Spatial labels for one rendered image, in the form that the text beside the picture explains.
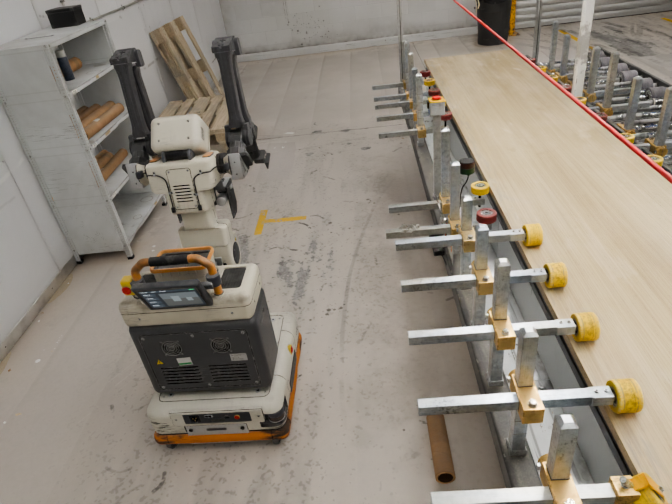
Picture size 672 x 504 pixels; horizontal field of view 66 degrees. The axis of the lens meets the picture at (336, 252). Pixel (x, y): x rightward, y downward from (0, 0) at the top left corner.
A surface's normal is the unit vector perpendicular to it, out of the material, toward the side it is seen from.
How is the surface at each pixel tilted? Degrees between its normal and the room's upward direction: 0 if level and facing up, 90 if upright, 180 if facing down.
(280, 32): 90
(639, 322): 0
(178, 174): 82
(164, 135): 48
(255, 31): 90
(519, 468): 0
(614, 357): 0
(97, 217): 90
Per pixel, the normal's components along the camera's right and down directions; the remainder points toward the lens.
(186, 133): -0.11, -0.15
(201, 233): -0.05, 0.43
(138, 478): -0.11, -0.83
